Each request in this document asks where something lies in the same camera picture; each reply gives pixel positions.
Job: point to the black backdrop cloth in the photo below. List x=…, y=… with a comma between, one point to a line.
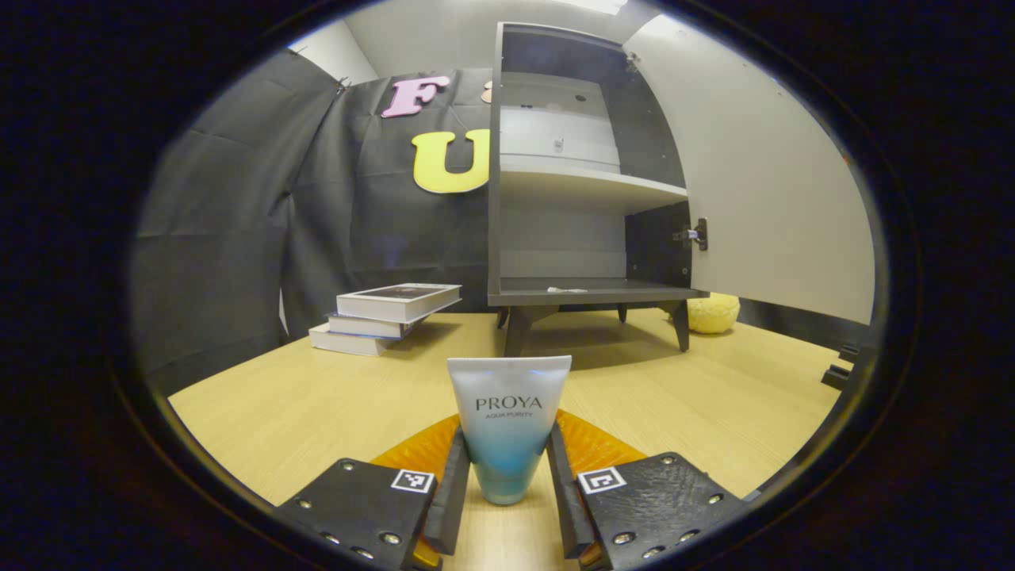
x=238, y=222

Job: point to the yellow plush toy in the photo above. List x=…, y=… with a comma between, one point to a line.
x=714, y=313

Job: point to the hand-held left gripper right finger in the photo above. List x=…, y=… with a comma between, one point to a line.
x=564, y=507

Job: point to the dark grey cabinet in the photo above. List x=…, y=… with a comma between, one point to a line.
x=587, y=186

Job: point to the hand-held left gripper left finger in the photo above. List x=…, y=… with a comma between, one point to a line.
x=450, y=507

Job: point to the white blue tube bottle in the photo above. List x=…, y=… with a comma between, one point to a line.
x=507, y=428

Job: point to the white cabinet door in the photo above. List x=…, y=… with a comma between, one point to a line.
x=753, y=159

